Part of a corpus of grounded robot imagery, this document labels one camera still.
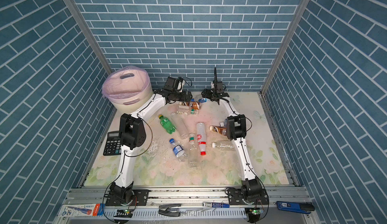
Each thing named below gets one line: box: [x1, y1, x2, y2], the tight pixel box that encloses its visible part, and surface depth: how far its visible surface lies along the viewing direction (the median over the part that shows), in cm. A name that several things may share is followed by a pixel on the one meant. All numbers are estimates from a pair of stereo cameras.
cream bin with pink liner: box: [101, 65, 155, 115], surface depth 90 cm
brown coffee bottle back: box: [178, 98, 201, 110], surface depth 108 cm
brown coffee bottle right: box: [209, 125, 227, 136], surface depth 96 cm
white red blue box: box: [57, 203, 106, 217], surface depth 71 cm
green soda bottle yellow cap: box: [158, 114, 176, 135], surface depth 98 cm
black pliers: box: [158, 203, 181, 217], surface depth 70 cm
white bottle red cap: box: [196, 122, 207, 156], surface depth 93 cm
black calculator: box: [102, 130, 122, 156], surface depth 91 cm
